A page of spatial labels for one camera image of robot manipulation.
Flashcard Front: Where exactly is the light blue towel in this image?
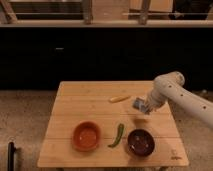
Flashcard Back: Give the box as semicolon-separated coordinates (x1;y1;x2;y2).
142;108;150;115

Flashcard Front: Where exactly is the green chili pepper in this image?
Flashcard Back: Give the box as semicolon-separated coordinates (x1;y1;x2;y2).
108;123;124;148

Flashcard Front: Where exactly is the red orange bowl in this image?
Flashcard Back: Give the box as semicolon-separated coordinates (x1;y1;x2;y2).
72;121;101;152

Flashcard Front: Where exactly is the dark brown bowl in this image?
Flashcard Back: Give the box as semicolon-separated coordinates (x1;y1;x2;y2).
127;129;155;157

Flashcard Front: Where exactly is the black post at floor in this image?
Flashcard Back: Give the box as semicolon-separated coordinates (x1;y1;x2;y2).
7;142;16;171

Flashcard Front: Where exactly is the wooden shelf rail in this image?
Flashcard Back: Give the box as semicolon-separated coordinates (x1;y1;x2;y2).
0;0;213;27

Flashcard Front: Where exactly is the light wooden table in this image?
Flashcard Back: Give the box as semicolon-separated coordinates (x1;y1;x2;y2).
38;81;189;168

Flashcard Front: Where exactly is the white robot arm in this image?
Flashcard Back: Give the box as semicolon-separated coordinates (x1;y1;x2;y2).
145;71;213;129

